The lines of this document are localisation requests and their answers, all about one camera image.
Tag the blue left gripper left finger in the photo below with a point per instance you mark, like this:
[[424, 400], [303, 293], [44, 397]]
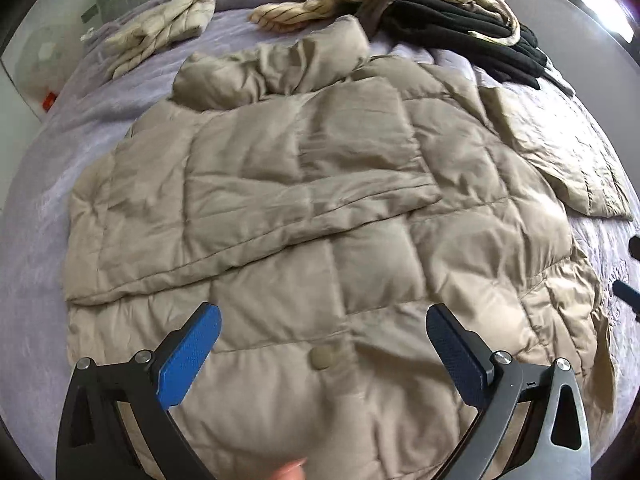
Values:
[[93, 442]]

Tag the left hand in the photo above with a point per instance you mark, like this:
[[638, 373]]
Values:
[[290, 471]]

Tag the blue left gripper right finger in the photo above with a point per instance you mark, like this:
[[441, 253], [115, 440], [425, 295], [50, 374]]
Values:
[[553, 442]]

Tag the beige quilted down coat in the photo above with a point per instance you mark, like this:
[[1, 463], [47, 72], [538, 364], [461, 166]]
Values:
[[324, 197]]

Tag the black knitted garment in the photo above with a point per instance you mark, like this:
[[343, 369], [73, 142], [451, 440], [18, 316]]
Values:
[[436, 24]]

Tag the folded cream quilted jacket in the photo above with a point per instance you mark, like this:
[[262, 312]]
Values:
[[155, 30]]

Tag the lavender bed blanket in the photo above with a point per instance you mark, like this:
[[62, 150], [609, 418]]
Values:
[[89, 119]]

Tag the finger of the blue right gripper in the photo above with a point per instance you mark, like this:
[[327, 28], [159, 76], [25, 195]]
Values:
[[634, 247], [628, 295]]

